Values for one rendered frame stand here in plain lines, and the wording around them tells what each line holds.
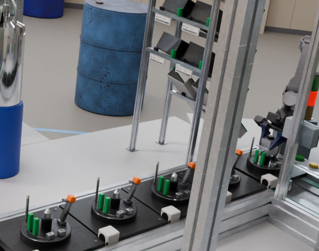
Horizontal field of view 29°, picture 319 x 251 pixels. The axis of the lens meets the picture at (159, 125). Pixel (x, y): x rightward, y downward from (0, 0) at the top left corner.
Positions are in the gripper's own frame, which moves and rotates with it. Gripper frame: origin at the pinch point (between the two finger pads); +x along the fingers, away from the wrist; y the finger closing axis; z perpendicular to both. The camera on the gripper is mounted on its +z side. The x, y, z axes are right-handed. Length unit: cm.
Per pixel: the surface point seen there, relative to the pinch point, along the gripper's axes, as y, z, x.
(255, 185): 9.3, 6.1, 18.9
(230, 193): 11.3, 20.5, 27.7
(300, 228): 30.4, 1.9, 24.0
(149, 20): -52, 37, -14
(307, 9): -421, -567, -362
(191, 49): -34.0, 27.3, -12.6
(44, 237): 3, 74, 70
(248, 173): 1.5, 1.7, 15.4
